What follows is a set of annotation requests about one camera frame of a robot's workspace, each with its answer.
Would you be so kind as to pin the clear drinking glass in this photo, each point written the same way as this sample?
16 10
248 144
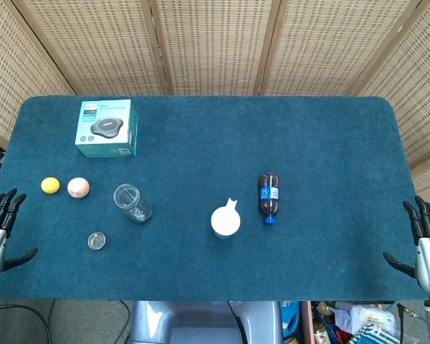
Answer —
132 204

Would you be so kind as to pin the peach coloured ball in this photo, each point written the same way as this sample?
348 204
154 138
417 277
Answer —
78 187

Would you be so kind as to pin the grey robot torso base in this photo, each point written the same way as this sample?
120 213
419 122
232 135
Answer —
204 322

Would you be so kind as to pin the teal speakerphone product box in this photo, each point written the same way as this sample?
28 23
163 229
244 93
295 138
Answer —
105 127

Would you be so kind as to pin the white cup with handle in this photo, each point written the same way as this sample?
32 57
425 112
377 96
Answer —
225 222

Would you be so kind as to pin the blue white striped package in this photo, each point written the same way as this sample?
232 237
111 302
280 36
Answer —
374 335

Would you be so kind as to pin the woven rattan folding screen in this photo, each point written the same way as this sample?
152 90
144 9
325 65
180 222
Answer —
215 46

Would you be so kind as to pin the yellow ball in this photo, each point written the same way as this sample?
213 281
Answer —
50 185

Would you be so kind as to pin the blue plastic jug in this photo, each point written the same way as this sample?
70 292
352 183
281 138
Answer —
291 319

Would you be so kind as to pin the small round glass lid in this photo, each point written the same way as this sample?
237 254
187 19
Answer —
96 240

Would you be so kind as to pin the blue carpet table mat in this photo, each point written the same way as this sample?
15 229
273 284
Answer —
215 161

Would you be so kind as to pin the white crumpled plastic bag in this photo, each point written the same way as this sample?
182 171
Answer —
365 315

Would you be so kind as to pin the small cola bottle blue cap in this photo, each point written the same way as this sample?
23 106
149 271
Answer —
269 195

